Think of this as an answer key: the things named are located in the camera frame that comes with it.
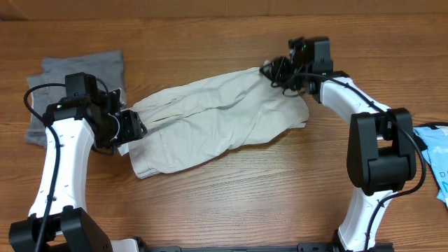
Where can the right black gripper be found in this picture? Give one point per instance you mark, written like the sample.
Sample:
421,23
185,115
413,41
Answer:
276,77

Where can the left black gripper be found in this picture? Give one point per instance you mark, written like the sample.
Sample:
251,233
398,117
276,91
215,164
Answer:
132,124

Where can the beige shorts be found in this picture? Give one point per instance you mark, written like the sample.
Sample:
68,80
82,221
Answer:
194,123

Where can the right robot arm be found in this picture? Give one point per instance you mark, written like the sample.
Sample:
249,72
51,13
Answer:
381,154

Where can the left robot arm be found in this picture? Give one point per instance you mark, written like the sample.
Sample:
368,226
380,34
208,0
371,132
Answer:
87,119

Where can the folded grey shorts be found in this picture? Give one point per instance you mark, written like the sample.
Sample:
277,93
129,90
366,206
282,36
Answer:
108,66

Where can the light blue garment pile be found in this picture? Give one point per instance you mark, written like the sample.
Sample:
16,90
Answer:
432,139

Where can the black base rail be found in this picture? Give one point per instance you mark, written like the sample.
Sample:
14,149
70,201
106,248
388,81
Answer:
241,249

